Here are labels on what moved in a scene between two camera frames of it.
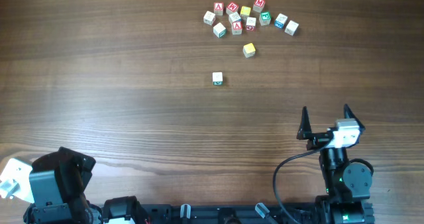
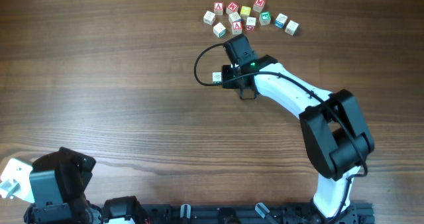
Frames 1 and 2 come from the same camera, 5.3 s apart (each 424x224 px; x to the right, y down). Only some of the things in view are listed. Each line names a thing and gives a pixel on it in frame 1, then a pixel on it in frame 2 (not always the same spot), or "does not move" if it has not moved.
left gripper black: x=84 y=165 does not move
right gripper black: x=318 y=139 -> x=226 y=71
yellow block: x=245 y=12 does not move
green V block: x=217 y=78 does not move
